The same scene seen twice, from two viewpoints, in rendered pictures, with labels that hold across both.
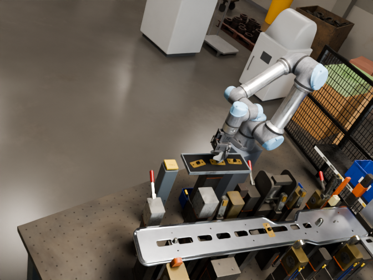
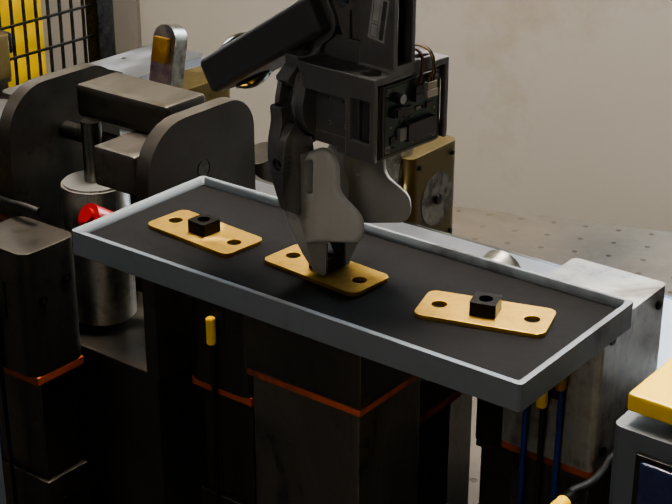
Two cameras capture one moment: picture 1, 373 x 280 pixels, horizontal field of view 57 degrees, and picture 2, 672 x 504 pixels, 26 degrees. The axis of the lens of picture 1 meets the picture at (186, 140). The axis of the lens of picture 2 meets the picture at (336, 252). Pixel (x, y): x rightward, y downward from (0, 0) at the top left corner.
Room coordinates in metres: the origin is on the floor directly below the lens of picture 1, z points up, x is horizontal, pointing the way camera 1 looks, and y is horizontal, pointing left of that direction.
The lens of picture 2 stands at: (1.75, 0.64, 1.56)
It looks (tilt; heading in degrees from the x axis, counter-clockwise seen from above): 24 degrees down; 250
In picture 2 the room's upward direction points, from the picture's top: straight up
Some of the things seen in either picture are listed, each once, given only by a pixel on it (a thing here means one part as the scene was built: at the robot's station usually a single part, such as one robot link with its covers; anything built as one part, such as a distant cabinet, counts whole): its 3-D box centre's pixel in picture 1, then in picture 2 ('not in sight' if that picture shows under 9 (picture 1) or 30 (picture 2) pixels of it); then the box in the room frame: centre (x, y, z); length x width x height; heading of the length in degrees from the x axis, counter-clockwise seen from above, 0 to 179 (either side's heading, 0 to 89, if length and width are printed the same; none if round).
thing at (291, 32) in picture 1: (278, 56); not in sight; (4.99, -0.81, 0.62); 0.63 x 0.54 x 1.25; 140
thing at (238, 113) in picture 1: (237, 114); not in sight; (1.44, -0.18, 1.48); 0.09 x 0.08 x 0.11; 137
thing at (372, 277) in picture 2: (217, 161); (325, 263); (1.45, -0.20, 1.17); 0.08 x 0.04 x 0.01; 118
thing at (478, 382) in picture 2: (216, 163); (337, 275); (1.44, -0.19, 1.16); 0.37 x 0.14 x 0.02; 122
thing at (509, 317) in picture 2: (197, 163); (485, 307); (1.38, -0.10, 1.17); 0.08 x 0.04 x 0.01; 139
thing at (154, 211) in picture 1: (146, 226); not in sight; (1.12, 0.03, 0.88); 0.12 x 0.07 x 0.36; 32
